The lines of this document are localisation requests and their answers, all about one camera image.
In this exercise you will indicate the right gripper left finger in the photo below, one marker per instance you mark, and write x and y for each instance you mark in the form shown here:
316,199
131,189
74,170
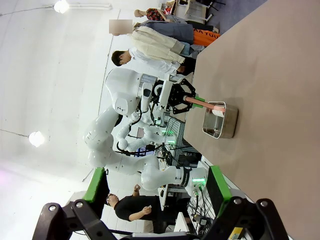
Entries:
72,220

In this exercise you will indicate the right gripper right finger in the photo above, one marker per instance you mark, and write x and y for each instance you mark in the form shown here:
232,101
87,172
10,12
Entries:
245,220

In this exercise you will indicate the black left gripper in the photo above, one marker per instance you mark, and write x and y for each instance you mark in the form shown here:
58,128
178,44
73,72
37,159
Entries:
178,98

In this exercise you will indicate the pink lint roller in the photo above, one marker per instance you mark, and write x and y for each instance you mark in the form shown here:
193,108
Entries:
191,99

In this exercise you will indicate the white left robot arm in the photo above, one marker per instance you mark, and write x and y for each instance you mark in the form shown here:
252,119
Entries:
120,85

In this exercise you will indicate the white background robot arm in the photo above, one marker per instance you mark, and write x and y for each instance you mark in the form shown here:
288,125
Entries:
140,142

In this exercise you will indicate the rectangular metal tray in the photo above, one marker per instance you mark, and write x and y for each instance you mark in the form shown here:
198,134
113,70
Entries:
212,125

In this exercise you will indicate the person in white shirt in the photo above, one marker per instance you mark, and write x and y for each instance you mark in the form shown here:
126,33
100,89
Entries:
150,61

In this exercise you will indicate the orange fabric item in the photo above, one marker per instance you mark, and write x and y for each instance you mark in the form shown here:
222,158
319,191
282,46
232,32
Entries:
206,37

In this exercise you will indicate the person in black shirt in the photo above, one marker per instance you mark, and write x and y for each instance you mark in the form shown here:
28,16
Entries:
135,207

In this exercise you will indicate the person in blue grey clothes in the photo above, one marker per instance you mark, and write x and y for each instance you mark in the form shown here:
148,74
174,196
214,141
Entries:
180,32

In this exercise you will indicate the person in grey hoodie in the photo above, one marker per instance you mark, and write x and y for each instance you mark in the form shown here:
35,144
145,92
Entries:
155,42

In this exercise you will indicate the round ceiling lamp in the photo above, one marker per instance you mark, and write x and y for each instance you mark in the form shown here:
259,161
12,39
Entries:
36,138
61,6

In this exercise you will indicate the person in floral top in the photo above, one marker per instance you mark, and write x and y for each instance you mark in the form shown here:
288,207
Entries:
153,14

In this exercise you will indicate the white table frame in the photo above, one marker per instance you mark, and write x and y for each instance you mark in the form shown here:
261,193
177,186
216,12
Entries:
197,10

